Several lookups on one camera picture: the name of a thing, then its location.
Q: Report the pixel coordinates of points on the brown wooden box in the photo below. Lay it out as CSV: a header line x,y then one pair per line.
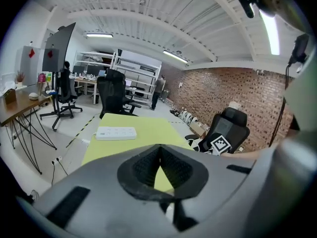
x,y
10,97

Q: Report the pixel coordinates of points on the black mesh office chair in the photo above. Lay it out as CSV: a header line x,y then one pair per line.
x,y
230,128

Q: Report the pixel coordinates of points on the potted plant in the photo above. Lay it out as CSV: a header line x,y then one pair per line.
x,y
19,79

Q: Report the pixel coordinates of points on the white power strip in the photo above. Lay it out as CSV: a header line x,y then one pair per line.
x,y
116,133

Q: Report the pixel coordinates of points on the white floor power socket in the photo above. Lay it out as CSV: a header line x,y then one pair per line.
x,y
56,160

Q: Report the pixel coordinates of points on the ceiling tube light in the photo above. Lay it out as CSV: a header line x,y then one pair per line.
x,y
175,56
271,33
99,35

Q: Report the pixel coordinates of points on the black head-mounted camera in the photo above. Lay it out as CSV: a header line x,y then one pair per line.
x,y
247,6

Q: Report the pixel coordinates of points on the open laptop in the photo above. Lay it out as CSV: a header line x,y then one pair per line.
x,y
128,83
101,73

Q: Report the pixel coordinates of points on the white desk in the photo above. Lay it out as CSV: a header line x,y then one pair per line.
x,y
84,80

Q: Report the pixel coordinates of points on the grey cabinet with red tag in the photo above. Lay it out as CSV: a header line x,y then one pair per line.
x,y
28,68

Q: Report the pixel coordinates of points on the yellow-green tablecloth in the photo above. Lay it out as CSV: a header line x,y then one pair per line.
x,y
148,128

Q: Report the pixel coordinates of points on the dark screen on rolling stand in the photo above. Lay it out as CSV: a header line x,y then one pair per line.
x,y
60,43

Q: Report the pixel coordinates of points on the cardboard box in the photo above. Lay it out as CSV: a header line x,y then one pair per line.
x,y
198,129

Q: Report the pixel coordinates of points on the round beige object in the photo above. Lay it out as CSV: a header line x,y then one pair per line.
x,y
33,96

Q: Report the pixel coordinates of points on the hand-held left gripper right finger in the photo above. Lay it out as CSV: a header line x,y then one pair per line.
x,y
218,187

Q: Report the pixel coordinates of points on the row of white black devices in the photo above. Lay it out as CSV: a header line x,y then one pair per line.
x,y
185,116

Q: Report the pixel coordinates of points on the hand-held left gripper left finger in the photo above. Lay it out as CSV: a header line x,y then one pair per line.
x,y
104,202

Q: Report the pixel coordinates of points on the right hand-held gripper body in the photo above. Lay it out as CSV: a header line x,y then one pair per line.
x,y
220,144

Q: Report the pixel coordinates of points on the black box device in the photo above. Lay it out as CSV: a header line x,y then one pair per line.
x,y
299,48

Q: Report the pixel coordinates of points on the pink dotted bag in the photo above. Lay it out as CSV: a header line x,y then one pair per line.
x,y
41,78

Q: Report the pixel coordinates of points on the yellow black floor tape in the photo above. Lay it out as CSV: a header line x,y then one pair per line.
x,y
79,133
177,122

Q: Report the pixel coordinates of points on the white metal shelving rack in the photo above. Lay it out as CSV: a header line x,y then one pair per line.
x,y
94,54
138,69

